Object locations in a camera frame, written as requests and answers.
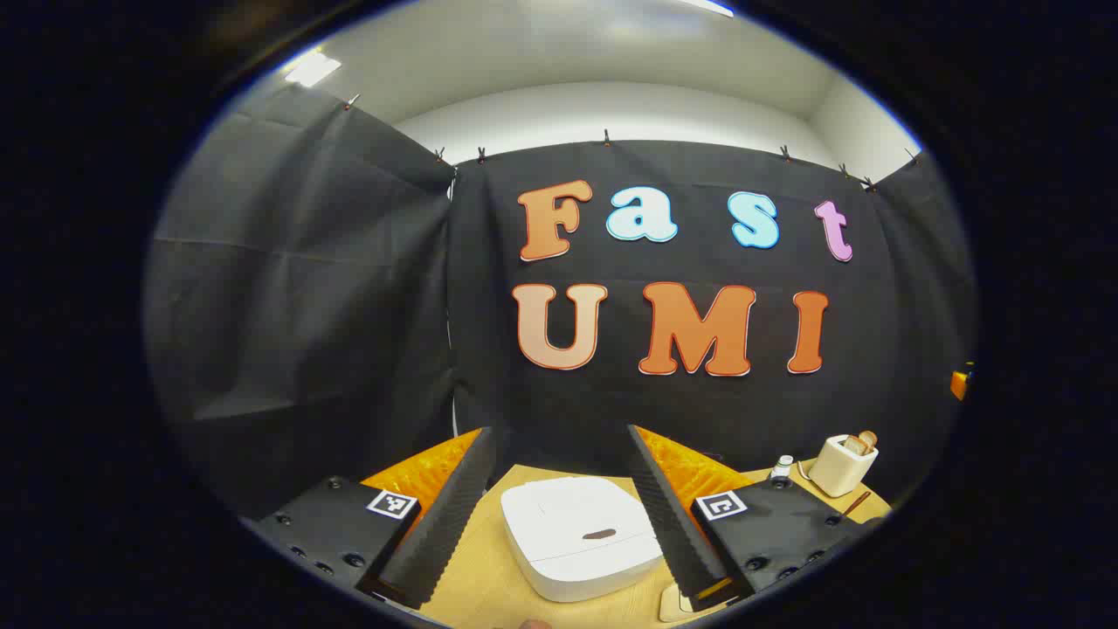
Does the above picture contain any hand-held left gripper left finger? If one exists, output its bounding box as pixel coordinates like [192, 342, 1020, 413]
[253, 425, 498, 611]

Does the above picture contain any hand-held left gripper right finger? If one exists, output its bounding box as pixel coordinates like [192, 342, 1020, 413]
[626, 425, 886, 613]

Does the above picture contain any white rice cooker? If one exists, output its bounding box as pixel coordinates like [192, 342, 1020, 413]
[500, 475, 666, 604]

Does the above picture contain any white toaster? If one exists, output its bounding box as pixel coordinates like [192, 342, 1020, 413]
[807, 434, 880, 499]

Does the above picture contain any black backdrop cloth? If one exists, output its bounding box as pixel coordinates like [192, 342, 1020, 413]
[144, 83, 977, 518]

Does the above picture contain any ceiling light panel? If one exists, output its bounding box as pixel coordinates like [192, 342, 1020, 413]
[284, 50, 343, 88]

